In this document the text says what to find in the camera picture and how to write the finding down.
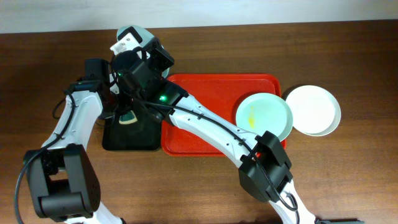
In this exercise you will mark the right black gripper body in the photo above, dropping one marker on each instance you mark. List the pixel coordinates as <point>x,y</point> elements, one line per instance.
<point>157,63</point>

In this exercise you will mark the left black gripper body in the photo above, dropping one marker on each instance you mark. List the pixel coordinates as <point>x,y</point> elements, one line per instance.
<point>125,109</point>

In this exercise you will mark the green yellow sponge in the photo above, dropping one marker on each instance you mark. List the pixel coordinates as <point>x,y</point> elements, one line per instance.
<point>127,118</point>

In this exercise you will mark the light green plate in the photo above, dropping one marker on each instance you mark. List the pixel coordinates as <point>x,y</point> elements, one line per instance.
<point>263,112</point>

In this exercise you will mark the white plate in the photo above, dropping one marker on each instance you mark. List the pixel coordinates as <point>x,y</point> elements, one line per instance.
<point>316,112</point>

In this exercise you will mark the light blue plate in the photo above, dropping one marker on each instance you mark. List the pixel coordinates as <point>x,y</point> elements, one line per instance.
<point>146,37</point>

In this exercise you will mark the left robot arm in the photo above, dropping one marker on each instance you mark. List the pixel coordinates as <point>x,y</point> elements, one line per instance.
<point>62,182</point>

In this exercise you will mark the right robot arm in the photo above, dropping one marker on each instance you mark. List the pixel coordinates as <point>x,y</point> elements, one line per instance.
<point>263,165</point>

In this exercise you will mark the black plastic tray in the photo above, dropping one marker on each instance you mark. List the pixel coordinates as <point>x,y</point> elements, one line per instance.
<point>143,134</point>

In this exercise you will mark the red plastic tray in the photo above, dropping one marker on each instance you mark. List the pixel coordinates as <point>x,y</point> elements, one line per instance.
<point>220,93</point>

